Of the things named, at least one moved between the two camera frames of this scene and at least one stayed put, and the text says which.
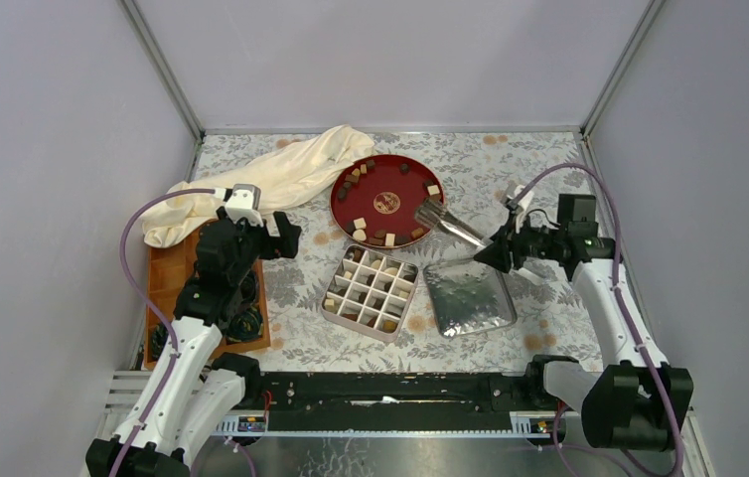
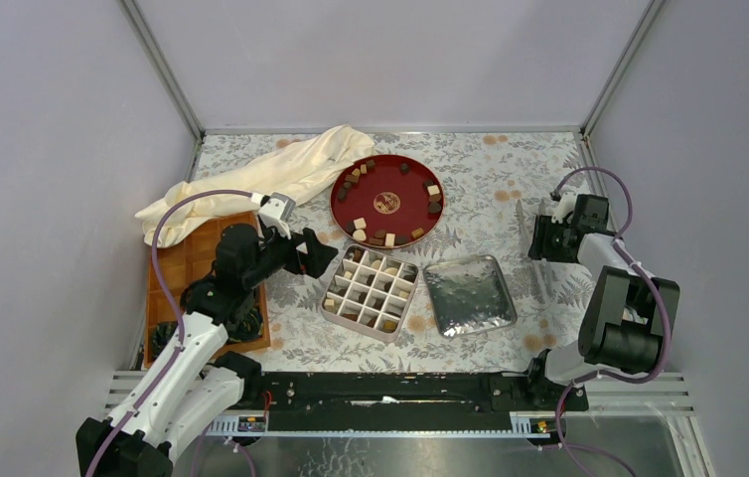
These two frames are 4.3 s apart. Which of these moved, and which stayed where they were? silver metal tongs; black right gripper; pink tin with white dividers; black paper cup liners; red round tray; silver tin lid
Moved: silver metal tongs; black right gripper
Stayed: pink tin with white dividers; red round tray; silver tin lid; black paper cup liners
